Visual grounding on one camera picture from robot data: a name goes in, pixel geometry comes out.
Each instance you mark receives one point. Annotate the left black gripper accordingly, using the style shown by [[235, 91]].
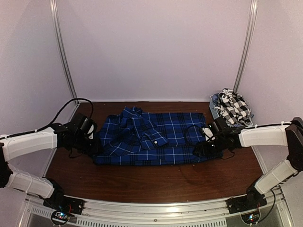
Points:
[[95, 149]]

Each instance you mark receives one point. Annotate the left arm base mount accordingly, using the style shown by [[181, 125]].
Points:
[[59, 201]]

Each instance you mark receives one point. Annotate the black white checked shirt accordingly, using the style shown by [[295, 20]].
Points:
[[233, 107]]

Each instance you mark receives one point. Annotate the circuit board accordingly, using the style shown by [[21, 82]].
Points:
[[250, 218], [59, 218]]

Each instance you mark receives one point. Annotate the front aluminium rail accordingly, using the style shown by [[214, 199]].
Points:
[[209, 213]]

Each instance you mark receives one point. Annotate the left circuit board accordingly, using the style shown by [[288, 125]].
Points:
[[59, 218]]

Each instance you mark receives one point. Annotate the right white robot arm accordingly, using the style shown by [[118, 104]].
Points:
[[220, 136]]

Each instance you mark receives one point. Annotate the right aluminium frame post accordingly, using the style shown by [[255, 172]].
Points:
[[253, 12]]

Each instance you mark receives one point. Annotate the aluminium frame post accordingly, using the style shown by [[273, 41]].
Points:
[[61, 48], [253, 12]]

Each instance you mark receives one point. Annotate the right circuit board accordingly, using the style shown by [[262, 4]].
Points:
[[250, 218]]

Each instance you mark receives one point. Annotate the light blue perforated basket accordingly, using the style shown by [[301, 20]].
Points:
[[216, 114]]

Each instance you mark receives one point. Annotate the left aluminium frame post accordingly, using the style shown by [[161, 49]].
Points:
[[61, 48]]

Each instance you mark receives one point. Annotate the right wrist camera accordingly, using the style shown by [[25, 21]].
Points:
[[207, 133]]

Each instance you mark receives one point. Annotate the light blue checked shirt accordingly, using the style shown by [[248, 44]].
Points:
[[216, 99]]

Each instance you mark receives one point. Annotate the blue plaid long sleeve shirt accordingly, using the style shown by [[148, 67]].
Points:
[[138, 138]]

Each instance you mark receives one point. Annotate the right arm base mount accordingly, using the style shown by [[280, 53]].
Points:
[[250, 201]]

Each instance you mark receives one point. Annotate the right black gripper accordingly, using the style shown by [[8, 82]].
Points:
[[203, 150]]

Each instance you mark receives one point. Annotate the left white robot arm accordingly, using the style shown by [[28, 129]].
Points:
[[78, 134]]

